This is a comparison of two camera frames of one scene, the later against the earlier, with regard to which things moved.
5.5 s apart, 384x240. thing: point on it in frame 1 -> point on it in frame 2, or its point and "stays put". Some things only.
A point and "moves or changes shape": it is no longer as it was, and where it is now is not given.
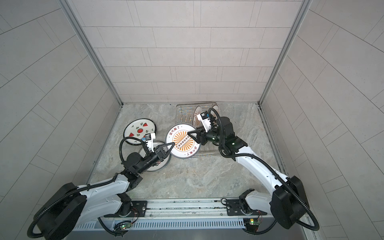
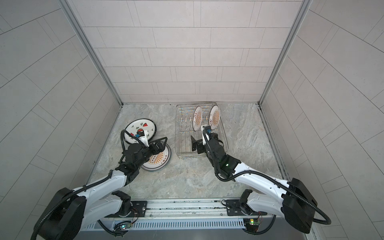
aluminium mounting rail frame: x=190 y=214 stays put
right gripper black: x=202 y=136 -> x=201 y=146
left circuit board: x=125 y=225 stays put
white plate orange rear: x=213 y=112 stays put
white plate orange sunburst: x=185 y=146 moves or changes shape
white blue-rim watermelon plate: x=138 y=128 stays put
